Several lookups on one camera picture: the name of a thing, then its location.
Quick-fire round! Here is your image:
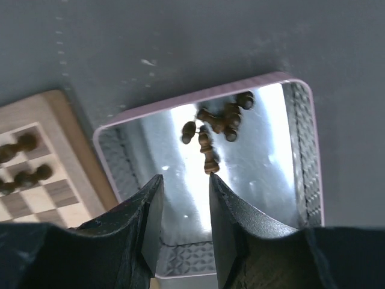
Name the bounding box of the dark bishop chess piece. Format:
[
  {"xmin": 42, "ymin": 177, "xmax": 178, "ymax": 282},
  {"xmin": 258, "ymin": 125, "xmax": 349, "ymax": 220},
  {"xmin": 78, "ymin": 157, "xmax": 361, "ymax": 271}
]
[{"xmin": 198, "ymin": 131, "xmax": 220, "ymax": 175}]

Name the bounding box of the dark pawn chess piece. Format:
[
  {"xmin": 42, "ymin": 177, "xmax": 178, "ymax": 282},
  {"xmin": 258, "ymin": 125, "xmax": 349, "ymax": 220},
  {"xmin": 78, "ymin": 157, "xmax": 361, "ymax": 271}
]
[{"xmin": 1, "ymin": 164, "xmax": 54, "ymax": 196}]

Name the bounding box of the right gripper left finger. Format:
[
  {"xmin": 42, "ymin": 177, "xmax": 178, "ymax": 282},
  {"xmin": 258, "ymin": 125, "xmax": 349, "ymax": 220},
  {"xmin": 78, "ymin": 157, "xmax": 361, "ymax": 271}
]
[{"xmin": 73, "ymin": 175, "xmax": 164, "ymax": 288}]

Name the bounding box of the dark pieces pile in tin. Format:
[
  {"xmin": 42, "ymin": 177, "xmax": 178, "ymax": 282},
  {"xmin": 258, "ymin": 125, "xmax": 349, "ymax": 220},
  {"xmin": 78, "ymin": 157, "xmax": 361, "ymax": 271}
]
[{"xmin": 196, "ymin": 91, "xmax": 254, "ymax": 142}]

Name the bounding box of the wooden chess board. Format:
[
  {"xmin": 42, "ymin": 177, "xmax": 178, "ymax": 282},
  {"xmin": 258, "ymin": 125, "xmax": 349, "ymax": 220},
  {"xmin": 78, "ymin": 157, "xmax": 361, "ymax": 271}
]
[{"xmin": 1, "ymin": 90, "xmax": 118, "ymax": 228}]

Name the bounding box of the pink metal tin tray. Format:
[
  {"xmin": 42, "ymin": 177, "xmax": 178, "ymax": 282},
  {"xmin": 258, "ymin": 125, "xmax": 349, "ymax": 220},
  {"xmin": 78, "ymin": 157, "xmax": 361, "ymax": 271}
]
[{"xmin": 93, "ymin": 72, "xmax": 324, "ymax": 282}]

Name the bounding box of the dark rook chess piece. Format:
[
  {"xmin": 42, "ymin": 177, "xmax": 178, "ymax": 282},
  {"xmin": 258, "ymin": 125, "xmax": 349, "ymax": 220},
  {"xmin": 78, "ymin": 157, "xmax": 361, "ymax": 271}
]
[{"xmin": 1, "ymin": 133, "xmax": 38, "ymax": 164}]

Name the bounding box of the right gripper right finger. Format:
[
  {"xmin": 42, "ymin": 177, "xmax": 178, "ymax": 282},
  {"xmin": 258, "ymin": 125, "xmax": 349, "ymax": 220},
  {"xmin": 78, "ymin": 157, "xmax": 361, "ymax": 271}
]
[{"xmin": 209, "ymin": 173, "xmax": 304, "ymax": 288}]

